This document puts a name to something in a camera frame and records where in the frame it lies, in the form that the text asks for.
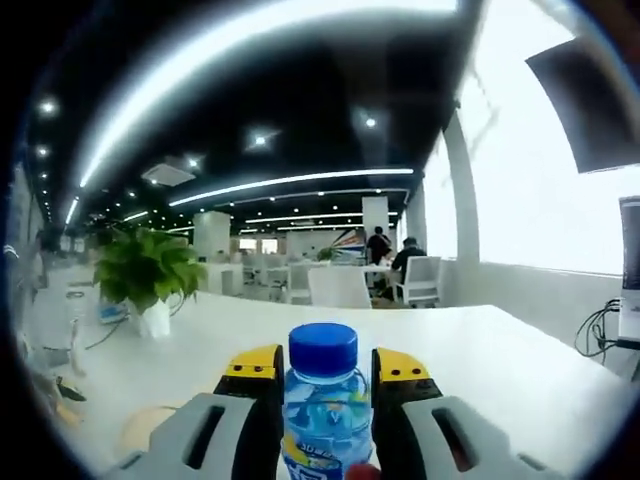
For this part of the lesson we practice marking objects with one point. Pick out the green potted plant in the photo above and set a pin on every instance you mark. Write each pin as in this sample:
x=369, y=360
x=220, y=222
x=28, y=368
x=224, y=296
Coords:
x=145, y=270

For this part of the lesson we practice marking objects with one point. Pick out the blue Mizone drink bottle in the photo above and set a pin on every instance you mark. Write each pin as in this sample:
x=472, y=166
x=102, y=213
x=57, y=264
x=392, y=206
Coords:
x=325, y=410

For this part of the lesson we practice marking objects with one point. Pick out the blue white blurred object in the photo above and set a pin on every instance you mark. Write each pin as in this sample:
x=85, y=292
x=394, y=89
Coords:
x=112, y=313

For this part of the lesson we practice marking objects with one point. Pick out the person's right hand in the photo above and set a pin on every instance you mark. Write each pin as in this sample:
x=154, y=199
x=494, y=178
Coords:
x=364, y=472

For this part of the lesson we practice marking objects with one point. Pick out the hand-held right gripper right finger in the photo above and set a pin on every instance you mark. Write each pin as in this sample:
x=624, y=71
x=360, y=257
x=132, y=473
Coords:
x=450, y=440

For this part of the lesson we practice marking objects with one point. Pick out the small dark screen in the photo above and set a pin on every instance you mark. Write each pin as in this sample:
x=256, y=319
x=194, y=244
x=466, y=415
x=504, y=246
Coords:
x=631, y=270

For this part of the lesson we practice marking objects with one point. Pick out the white plant pot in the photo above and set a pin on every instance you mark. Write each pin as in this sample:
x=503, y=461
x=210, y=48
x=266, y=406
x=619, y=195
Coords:
x=154, y=320

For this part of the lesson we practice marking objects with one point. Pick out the long ceiling light strip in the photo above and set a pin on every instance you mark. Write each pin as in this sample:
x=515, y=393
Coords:
x=300, y=182
x=210, y=55

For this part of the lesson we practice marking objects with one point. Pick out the white office chair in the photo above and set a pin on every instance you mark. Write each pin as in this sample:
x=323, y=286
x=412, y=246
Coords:
x=422, y=282
x=340, y=290

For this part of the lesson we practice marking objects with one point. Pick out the square ceiling spotlight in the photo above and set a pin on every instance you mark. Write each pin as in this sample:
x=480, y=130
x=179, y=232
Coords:
x=260, y=138
x=370, y=122

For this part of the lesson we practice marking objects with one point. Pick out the ceiling air conditioner unit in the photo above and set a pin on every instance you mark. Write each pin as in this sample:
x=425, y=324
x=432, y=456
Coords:
x=168, y=172

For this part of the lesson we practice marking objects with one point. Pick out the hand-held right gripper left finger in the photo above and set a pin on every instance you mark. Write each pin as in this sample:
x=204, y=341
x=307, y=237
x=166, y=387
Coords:
x=200, y=440

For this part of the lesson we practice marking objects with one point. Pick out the blue red striped poster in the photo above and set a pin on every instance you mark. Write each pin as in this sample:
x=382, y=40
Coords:
x=350, y=244

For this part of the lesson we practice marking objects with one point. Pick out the large black wall monitor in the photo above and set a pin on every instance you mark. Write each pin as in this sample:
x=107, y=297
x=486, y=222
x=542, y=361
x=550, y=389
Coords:
x=595, y=105

